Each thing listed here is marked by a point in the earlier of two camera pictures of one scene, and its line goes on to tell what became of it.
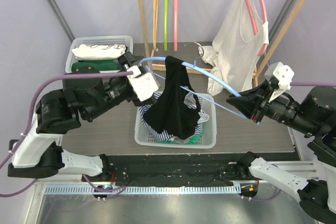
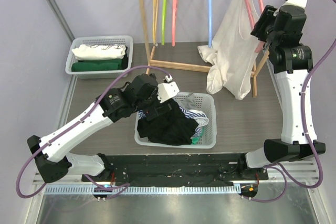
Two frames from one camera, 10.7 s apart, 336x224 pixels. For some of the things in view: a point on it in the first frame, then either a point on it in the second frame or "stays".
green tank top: x=193 y=139 stays
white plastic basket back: x=125 y=40 stays
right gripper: x=256 y=105 -> x=261 y=24
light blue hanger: x=208 y=72 -> x=209 y=9
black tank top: x=171 y=115 -> x=173 y=127
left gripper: x=128 y=60 -> x=153 y=112
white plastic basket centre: x=144 y=137 stays
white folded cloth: x=87 y=51 stays
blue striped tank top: x=158 y=135 -> x=201 y=118
